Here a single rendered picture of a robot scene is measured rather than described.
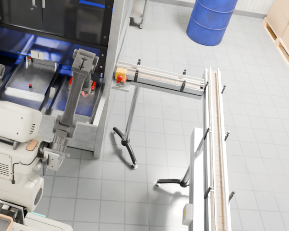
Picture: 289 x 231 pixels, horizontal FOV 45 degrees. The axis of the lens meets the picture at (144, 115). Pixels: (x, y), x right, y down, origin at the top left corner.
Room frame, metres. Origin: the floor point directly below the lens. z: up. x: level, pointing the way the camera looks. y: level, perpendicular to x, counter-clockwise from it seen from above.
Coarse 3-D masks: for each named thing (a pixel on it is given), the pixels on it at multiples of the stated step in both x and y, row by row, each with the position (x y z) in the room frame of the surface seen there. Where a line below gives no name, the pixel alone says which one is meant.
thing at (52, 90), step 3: (51, 87) 1.67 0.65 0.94; (51, 90) 1.66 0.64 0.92; (54, 90) 1.66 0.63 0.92; (51, 93) 1.64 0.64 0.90; (51, 96) 1.63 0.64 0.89; (48, 99) 1.60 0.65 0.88; (51, 99) 1.61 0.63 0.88; (48, 102) 1.58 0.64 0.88; (45, 105) 1.54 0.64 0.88; (48, 105) 1.55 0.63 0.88; (48, 108) 1.53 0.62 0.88
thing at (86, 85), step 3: (90, 78) 1.52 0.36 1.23; (84, 81) 1.48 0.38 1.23; (87, 81) 1.49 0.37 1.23; (90, 81) 1.55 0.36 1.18; (84, 84) 1.48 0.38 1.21; (87, 84) 1.49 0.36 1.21; (90, 84) 1.52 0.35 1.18; (84, 87) 1.48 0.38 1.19; (87, 87) 1.49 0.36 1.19; (81, 90) 1.46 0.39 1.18; (84, 90) 1.46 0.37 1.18; (87, 90) 1.47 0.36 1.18
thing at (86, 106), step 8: (64, 80) 1.79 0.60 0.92; (64, 88) 1.75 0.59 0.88; (96, 88) 1.83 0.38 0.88; (56, 96) 1.62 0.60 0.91; (64, 96) 1.67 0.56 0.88; (80, 96) 1.71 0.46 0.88; (88, 96) 1.73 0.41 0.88; (96, 96) 1.75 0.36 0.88; (56, 104) 1.58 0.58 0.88; (64, 104) 1.60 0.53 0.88; (80, 104) 1.63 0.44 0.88; (88, 104) 1.65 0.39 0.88; (56, 112) 1.50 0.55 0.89; (80, 112) 1.57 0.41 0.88; (88, 112) 1.58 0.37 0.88; (88, 120) 1.52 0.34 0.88
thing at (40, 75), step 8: (24, 64) 1.88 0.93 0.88; (32, 64) 1.91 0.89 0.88; (40, 64) 1.93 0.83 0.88; (16, 72) 1.77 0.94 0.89; (24, 72) 1.80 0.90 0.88; (32, 72) 1.82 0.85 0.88; (40, 72) 1.84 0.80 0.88; (48, 72) 1.86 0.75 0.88; (56, 72) 1.89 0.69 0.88; (16, 80) 1.70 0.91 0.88; (24, 80) 1.72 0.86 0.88; (32, 80) 1.74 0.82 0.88; (40, 80) 1.76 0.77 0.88; (48, 80) 1.78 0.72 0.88; (8, 88) 1.59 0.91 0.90; (16, 88) 1.59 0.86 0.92; (24, 88) 1.65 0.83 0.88; (40, 88) 1.69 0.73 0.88; (48, 88) 1.69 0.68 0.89; (40, 96) 1.60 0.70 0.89
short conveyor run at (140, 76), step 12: (132, 72) 2.05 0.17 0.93; (144, 72) 2.04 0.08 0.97; (156, 72) 2.13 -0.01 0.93; (168, 72) 2.12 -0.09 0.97; (132, 84) 2.01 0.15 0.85; (144, 84) 2.02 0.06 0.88; (156, 84) 2.03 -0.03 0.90; (168, 84) 2.03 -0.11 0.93; (180, 84) 2.06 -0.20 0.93; (192, 84) 2.07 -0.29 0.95; (192, 96) 2.05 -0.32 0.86
